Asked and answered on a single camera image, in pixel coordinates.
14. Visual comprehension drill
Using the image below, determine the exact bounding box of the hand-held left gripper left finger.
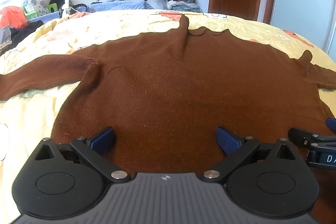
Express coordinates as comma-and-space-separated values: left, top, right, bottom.
34, 126, 131, 183

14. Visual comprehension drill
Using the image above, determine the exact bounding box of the blue quilted bedding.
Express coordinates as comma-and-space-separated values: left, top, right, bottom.
29, 0, 146, 24

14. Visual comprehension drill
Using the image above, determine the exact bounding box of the dark clothes heap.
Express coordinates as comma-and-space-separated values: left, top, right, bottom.
0, 20, 44, 52

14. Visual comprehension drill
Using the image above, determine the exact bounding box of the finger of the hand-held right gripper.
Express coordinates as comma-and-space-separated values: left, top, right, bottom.
325, 117, 336, 132
288, 127, 336, 149

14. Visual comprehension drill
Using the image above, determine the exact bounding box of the white tissue paper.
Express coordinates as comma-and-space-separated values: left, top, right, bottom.
60, 0, 76, 18

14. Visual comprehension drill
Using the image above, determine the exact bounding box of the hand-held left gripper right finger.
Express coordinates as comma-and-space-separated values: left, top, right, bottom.
203, 126, 300, 184

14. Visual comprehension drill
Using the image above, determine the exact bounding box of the floral pillow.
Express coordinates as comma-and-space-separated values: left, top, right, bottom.
22, 0, 50, 16

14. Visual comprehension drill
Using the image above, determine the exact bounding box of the brown knit sweater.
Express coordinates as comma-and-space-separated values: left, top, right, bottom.
0, 15, 336, 180

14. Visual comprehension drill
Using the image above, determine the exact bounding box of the yellow printed blanket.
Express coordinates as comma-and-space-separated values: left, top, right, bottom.
0, 9, 336, 216

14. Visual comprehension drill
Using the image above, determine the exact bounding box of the green plastic stool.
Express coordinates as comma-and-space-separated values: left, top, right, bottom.
22, 3, 59, 21

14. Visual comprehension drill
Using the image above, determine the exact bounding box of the orange plastic bag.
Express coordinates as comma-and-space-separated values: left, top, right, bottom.
0, 6, 29, 30

